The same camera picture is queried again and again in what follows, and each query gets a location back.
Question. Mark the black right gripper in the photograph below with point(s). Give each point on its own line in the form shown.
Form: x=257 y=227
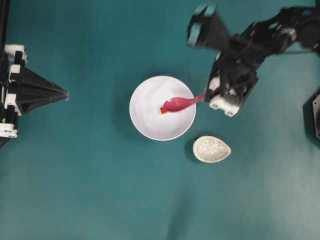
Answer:
x=234 y=75

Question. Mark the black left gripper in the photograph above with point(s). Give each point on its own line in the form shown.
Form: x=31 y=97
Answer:
x=22 y=92

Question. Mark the pink plastic spoon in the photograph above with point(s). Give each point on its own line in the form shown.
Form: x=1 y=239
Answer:
x=178 y=104

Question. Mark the small red block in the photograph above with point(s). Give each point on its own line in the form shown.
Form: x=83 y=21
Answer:
x=163 y=111

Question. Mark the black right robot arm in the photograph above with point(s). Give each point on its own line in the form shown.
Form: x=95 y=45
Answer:
x=291 y=25

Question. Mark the white round bowl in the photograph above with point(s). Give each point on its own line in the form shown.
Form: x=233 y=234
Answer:
x=146 y=103

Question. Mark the speckled teardrop dish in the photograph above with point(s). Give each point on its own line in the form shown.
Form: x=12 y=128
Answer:
x=210 y=149

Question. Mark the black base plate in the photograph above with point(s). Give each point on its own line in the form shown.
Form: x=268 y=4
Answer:
x=311 y=117

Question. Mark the black vertical frame rail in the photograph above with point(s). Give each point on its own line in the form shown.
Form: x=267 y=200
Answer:
x=4 y=59

